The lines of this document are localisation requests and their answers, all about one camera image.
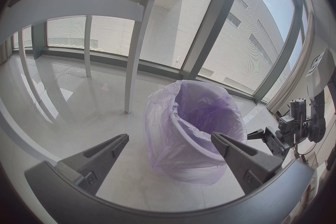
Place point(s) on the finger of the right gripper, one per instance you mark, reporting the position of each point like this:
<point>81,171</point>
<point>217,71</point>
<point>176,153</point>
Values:
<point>256,135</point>

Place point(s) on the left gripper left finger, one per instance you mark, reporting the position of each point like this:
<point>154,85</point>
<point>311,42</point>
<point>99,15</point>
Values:
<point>102,157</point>

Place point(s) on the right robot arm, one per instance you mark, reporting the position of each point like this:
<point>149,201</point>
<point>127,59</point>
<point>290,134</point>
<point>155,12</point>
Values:
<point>319,78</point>

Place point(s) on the window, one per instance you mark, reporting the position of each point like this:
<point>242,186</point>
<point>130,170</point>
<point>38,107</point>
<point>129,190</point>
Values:
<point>217,20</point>

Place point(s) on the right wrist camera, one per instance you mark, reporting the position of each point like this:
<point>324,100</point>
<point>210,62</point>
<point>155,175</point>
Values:
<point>286,123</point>

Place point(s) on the white trash bin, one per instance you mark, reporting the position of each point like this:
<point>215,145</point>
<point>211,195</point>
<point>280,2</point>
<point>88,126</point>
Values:
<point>194,144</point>

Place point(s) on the purple plastic bag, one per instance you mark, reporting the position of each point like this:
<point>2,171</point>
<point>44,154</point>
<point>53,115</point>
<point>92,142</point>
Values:
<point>199,110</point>

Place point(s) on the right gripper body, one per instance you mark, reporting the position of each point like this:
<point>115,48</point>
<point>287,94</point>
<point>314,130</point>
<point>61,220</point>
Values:
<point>275,141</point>

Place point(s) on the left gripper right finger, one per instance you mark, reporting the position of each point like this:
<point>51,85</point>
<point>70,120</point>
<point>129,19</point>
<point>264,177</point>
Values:
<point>249,162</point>

